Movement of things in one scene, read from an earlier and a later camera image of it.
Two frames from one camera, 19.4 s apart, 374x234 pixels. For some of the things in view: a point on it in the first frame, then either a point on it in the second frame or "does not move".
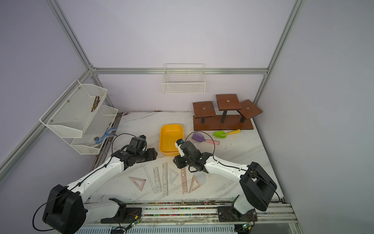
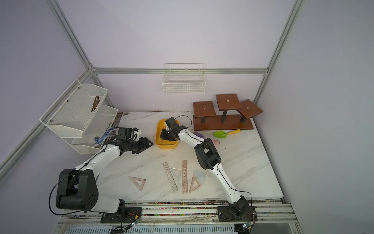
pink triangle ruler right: (194, 178) does not move
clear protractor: (200, 177) does not move
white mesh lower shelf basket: (102, 121) does not move
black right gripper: (179, 162) to (163, 136)
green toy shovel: (222, 134) does not move
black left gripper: (152, 154) to (144, 144)
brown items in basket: (95, 103) does not move
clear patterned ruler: (165, 180) to (171, 178)
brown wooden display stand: (229, 114) does not move
